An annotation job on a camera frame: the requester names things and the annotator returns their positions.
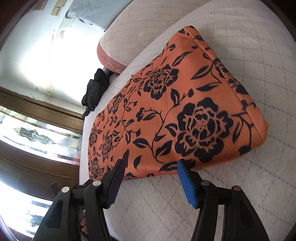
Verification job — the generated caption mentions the orange black floral garment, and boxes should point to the orange black floral garment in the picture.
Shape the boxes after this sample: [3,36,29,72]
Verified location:
[87,26,268,180]

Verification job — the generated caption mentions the brown stained glass door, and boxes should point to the brown stained glass door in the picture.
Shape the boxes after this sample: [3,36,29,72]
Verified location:
[1,88,83,240]

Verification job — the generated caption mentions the black crumpled cloth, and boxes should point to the black crumpled cloth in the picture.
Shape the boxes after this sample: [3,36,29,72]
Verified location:
[81,67,113,118]

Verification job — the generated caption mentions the quilted white near mattress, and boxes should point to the quilted white near mattress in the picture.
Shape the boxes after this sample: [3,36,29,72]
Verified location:
[78,0,296,241]

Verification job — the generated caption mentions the grey blue pillow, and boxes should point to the grey blue pillow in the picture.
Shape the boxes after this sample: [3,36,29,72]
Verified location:
[65,0,132,31]

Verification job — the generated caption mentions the beige wall switch plate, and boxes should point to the beige wall switch plate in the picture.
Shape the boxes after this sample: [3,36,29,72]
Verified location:
[51,0,67,16]

